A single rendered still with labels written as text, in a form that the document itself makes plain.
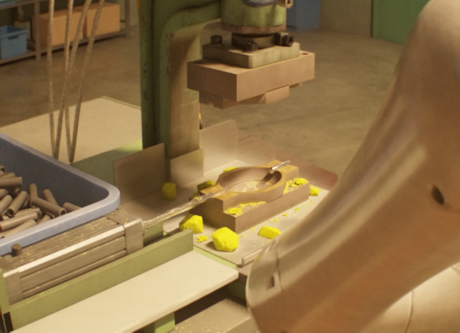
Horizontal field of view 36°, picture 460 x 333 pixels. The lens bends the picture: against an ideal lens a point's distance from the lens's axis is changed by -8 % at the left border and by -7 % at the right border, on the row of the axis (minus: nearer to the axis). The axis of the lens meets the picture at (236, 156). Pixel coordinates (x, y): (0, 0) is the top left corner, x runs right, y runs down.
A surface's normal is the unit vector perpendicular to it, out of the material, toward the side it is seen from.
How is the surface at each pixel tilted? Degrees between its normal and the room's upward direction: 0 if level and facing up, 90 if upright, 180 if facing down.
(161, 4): 90
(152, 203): 0
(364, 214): 104
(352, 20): 90
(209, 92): 90
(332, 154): 0
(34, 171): 82
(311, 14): 90
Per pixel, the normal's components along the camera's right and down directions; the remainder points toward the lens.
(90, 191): -0.67, 0.12
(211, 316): 0.00, -0.93
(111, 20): 0.70, 0.26
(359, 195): -0.98, 0.15
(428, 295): 0.18, 0.14
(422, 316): 0.20, 0.40
